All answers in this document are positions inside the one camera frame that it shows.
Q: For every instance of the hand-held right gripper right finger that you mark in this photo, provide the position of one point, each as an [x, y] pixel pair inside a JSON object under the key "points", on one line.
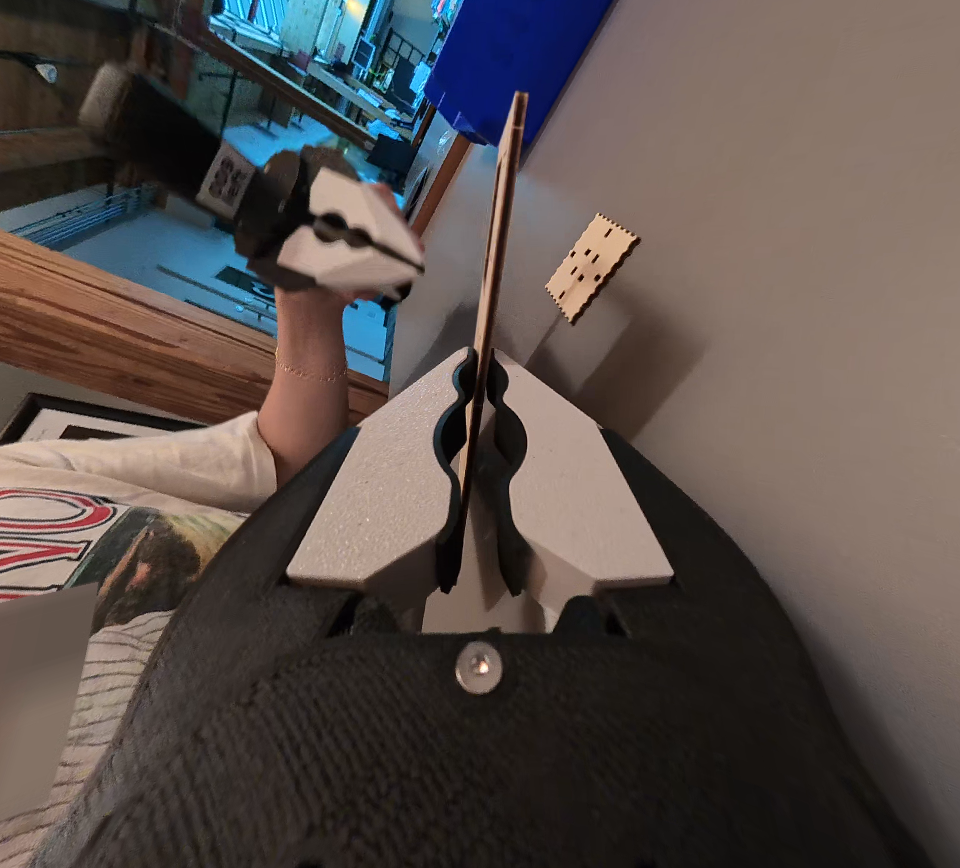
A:
{"points": [[585, 500]]}

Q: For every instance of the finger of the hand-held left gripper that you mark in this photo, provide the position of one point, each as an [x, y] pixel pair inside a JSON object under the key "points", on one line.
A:
{"points": [[360, 215], [345, 268]]}

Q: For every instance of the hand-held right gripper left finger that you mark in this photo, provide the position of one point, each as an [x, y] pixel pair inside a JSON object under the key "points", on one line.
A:
{"points": [[375, 500]]}

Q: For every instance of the laser-cut wooden puzzle sheet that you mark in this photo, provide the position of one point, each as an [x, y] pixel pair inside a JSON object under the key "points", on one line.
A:
{"points": [[495, 268]]}

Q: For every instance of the small square wooden puzzle piece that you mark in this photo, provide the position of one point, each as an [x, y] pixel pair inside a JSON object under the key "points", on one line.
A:
{"points": [[592, 268]]}

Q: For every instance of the person's left forearm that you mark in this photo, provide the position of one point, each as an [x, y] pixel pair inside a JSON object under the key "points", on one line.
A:
{"points": [[307, 388]]}

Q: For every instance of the grey desk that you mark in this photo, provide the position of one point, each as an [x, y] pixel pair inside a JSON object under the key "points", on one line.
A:
{"points": [[787, 207]]}

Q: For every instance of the person's left hand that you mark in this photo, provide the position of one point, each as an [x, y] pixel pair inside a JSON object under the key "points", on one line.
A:
{"points": [[385, 196]]}

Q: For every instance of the black chair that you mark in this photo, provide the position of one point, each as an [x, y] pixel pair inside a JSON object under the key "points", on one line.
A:
{"points": [[390, 151]]}

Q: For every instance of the wood framed white board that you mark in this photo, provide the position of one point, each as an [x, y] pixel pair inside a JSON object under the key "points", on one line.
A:
{"points": [[435, 177]]}

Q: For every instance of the long wooden table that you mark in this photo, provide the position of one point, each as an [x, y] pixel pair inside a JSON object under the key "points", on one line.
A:
{"points": [[352, 95]]}

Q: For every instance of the wooden railing beam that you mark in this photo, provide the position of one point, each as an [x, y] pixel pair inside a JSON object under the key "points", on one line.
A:
{"points": [[150, 328]]}

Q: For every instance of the person's white printed shirt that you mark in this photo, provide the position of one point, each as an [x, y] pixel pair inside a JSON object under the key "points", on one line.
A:
{"points": [[150, 508]]}

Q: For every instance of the blue plastic bin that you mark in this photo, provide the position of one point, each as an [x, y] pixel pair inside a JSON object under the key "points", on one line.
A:
{"points": [[540, 5]]}

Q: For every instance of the black picture frame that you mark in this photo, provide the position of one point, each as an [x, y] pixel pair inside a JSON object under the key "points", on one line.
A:
{"points": [[90, 418]]}

